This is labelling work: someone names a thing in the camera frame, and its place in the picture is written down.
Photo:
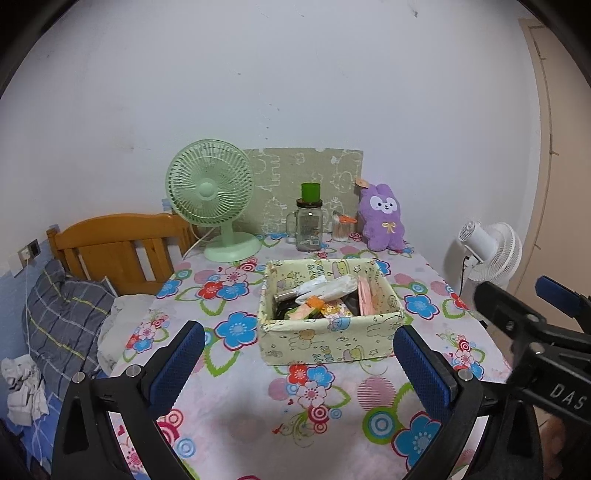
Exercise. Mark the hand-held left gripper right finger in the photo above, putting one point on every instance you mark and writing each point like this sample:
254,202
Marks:
425,374

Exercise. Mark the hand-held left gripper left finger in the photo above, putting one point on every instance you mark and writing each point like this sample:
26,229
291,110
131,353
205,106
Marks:
178,369

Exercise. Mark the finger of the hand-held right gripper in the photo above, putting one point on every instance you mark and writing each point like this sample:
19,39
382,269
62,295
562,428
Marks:
498,304
556,293

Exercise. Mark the yellow cartoon tissue pack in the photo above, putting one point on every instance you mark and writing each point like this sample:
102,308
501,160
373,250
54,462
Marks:
339,311

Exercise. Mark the yellow printed fabric storage box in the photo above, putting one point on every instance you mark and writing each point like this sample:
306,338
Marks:
314,341

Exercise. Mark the black plastic bag roll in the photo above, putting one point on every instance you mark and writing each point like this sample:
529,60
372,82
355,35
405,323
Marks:
286,308

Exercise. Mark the green yellow packet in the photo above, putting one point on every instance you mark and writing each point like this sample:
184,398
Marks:
309,308

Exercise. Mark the white standing fan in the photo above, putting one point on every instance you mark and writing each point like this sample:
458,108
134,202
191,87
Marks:
496,254

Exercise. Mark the white quilt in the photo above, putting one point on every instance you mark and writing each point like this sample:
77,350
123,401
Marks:
129,309

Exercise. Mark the beige door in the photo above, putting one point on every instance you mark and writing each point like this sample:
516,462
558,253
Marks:
563,184

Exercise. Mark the grey plaid pillow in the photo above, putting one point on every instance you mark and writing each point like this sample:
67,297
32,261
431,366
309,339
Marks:
64,318

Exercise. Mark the purple plush bunny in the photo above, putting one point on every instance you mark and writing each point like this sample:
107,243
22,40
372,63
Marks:
381,226

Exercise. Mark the wooden bed headboard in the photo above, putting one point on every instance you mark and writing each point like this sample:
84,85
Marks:
111,230

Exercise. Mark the crumpled white cloth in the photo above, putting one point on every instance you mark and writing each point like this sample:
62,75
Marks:
23,387

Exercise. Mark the blue checked bed sheet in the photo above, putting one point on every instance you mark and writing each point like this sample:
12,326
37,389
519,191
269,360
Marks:
37,443

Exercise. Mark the small glass jar orange lid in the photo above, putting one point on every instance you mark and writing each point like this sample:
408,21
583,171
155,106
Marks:
341,233

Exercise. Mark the green desk fan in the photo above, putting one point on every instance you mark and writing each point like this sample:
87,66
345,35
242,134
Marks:
207,189

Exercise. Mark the glass mug jar green lid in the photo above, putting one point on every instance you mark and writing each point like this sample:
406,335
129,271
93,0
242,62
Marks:
307,230

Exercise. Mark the green printed board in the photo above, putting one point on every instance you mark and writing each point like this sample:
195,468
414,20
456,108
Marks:
286,175

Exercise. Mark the wall socket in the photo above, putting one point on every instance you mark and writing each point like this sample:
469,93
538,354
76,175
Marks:
32,249

